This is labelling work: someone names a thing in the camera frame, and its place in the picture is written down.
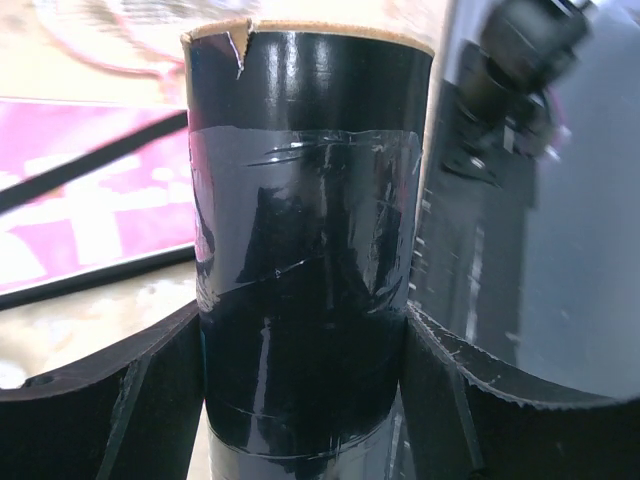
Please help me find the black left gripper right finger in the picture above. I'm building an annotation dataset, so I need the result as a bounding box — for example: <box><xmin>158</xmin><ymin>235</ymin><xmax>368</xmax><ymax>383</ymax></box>
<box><xmin>400</xmin><ymin>307</ymin><xmax>639</xmax><ymax>479</ymax></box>

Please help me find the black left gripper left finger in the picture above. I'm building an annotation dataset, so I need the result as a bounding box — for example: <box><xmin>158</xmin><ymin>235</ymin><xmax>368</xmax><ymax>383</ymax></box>
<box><xmin>1</xmin><ymin>303</ymin><xmax>204</xmax><ymax>479</ymax></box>

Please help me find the black shuttlecock tube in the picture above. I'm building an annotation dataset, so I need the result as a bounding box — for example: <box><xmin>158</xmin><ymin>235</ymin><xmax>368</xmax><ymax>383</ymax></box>
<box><xmin>182</xmin><ymin>19</ymin><xmax>434</xmax><ymax>479</ymax></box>

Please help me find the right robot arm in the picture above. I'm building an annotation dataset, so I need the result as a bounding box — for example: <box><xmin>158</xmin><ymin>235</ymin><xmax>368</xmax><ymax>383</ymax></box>
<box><xmin>457</xmin><ymin>1</ymin><xmax>590</xmax><ymax>142</ymax></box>

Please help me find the pink badminton racket upper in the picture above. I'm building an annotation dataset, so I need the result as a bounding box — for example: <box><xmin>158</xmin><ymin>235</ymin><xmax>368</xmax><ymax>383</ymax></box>
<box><xmin>32</xmin><ymin>0</ymin><xmax>246</xmax><ymax>78</ymax></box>

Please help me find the pink racket bag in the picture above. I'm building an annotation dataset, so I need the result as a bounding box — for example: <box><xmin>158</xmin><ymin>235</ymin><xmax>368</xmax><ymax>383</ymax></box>
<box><xmin>1</xmin><ymin>98</ymin><xmax>194</xmax><ymax>309</ymax></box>

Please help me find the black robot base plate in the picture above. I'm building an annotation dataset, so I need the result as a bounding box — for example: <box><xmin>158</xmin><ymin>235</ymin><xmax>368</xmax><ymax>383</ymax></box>
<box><xmin>411</xmin><ymin>83</ymin><xmax>544</xmax><ymax>362</ymax></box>

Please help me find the black bag strap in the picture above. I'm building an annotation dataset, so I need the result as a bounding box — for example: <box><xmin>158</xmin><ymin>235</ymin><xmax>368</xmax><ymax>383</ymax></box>
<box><xmin>0</xmin><ymin>110</ymin><xmax>190</xmax><ymax>214</ymax></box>

